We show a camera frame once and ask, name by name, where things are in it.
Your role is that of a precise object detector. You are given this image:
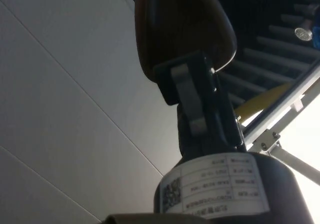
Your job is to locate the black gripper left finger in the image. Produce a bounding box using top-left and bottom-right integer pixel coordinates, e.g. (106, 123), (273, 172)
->
(153, 58), (209, 157)

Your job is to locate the brown cup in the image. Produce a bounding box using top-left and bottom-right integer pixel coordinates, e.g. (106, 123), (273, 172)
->
(134, 0), (238, 82)

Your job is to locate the aluminium frame rail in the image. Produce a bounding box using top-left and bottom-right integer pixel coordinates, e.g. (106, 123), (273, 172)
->
(241, 60), (320, 156)

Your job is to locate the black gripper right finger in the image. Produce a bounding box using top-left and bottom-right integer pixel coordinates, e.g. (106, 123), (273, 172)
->
(186, 50), (248, 155)

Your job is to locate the grey roller conveyor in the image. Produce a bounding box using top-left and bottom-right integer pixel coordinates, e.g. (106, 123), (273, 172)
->
(217, 0), (320, 106)

